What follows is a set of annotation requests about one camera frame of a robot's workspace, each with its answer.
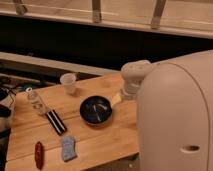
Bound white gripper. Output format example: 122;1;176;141
110;84;139;107

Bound dark ceramic bowl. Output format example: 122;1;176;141
80;96;112;125

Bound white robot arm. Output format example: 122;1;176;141
113;50;213;171

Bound wooden board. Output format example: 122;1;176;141
6;74;138;171

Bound translucent plastic cup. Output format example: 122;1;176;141
60;73;76;94

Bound black white striped case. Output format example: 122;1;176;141
46;110;67;136

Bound blue folded cloth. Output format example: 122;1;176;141
61;136;77;162

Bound clear glass jar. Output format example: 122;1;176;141
26;87;47;115

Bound wooden rail bracket middle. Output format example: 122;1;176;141
92;0;101;23

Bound wooden rail bracket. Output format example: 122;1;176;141
92;0;101;23
151;0;166;29
13;0;27;15

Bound wooden rail bracket right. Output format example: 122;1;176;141
151;0;166;29

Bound black cables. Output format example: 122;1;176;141
0;75;21;134

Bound wooden rail bracket left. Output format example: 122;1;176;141
13;0;27;15

